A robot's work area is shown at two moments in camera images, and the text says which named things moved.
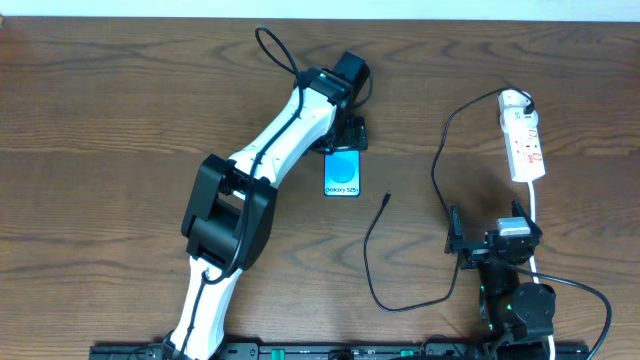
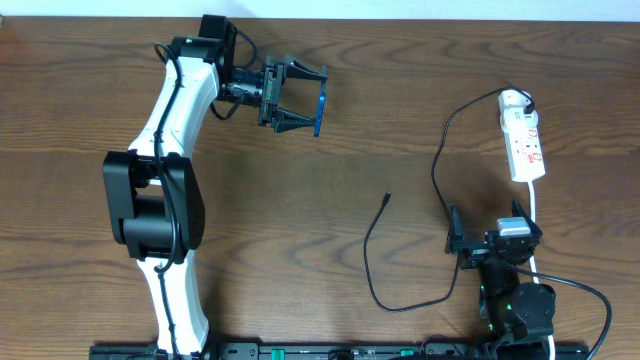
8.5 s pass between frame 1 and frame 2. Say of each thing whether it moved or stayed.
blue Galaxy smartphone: moved
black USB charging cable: stayed
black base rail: stayed
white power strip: stayed
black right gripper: stayed
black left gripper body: moved
